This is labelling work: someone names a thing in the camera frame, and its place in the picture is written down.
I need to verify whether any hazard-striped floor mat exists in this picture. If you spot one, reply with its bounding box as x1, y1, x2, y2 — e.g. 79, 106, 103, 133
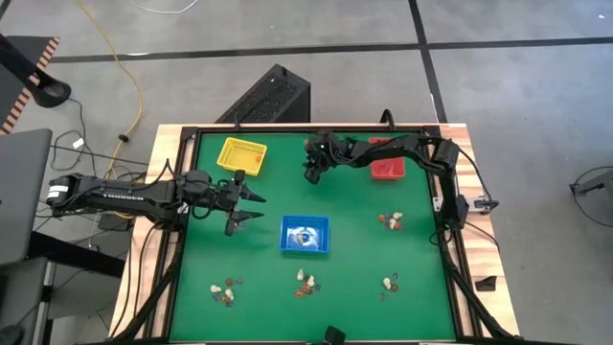
0, 36, 61, 136

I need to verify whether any small black object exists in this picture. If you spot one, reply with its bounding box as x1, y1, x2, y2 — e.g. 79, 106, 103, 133
324, 325, 347, 345

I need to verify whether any black stand foot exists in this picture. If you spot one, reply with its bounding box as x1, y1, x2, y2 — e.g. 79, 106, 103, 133
0, 33, 73, 109

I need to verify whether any green table mat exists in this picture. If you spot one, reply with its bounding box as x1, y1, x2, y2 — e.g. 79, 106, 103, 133
168, 131, 458, 342

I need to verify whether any yellow floor cable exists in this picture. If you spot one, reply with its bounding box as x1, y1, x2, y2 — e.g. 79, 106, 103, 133
76, 0, 145, 169

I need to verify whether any black computer tower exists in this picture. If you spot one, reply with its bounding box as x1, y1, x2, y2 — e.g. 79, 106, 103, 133
215, 63, 312, 125

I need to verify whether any white floor cable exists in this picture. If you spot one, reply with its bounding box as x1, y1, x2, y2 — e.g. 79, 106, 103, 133
128, 0, 199, 15

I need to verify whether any black wedge block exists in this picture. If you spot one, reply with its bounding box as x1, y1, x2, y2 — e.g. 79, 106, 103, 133
474, 275, 498, 293

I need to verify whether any red plastic basket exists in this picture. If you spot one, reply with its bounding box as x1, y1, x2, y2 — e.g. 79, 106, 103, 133
369, 137, 407, 181

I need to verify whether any yellow plastic basket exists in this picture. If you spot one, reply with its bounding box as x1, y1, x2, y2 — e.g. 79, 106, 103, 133
216, 137, 268, 177

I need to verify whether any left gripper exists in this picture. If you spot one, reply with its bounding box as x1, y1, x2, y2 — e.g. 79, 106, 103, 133
212, 170, 267, 237

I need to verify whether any black desk leg bar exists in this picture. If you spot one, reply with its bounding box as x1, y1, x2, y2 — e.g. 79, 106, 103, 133
26, 231, 126, 279

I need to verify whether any grey side desk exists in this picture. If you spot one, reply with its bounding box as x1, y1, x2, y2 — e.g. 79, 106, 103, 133
0, 127, 54, 267

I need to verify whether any black floor cable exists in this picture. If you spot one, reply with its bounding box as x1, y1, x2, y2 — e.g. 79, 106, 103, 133
49, 97, 150, 173

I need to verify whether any blue plastic basket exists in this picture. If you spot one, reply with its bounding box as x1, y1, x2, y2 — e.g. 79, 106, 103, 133
279, 215, 331, 255

